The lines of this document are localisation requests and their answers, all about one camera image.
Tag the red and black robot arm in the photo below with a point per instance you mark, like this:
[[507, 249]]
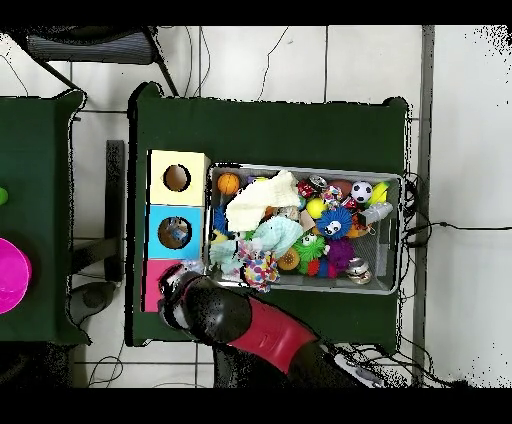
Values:
[[256, 328]]

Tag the dark green table cloth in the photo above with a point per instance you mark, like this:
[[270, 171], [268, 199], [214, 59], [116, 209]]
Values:
[[36, 160], [260, 132]]

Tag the black flat panel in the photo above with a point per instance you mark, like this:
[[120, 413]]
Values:
[[115, 200]]

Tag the cream waffle cloth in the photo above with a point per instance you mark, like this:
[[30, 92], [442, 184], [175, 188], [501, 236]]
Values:
[[260, 200]]

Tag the pink round bowl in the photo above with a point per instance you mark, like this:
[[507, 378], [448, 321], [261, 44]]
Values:
[[12, 276]]

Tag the blue spiky toy small eyes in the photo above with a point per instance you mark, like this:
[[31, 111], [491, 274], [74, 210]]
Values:
[[340, 216]]

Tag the wooden box with three holes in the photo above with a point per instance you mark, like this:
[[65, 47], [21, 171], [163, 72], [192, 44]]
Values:
[[188, 196]]

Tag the polka dot cloth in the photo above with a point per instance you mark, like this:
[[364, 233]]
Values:
[[260, 272]]

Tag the purple knobbly toy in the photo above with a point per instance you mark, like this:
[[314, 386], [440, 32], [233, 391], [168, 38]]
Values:
[[340, 252]]

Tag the small soccer ball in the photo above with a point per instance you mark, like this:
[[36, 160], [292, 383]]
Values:
[[362, 192]]

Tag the shallow silver mesh bin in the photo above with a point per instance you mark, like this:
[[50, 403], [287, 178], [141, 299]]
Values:
[[384, 256]]

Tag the black chair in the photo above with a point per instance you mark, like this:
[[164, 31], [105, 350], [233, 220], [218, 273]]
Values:
[[88, 50]]

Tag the grey oval stand base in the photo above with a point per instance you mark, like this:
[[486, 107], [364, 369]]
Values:
[[94, 298]]

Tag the grey crushed bottle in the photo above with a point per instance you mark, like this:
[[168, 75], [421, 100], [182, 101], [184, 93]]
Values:
[[376, 212]]

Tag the blue spiky toy big eyes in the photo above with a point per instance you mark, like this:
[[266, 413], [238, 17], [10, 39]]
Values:
[[219, 222]]

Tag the small green object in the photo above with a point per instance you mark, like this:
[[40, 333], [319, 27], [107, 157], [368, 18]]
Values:
[[2, 196]]

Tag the mint green waffle cloth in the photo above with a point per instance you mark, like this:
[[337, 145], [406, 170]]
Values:
[[280, 236]]

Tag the small orange basketball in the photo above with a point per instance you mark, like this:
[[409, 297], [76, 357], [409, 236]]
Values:
[[228, 184]]

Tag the green spiky toy with eyes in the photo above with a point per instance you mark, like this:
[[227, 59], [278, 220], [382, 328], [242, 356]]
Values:
[[310, 250]]

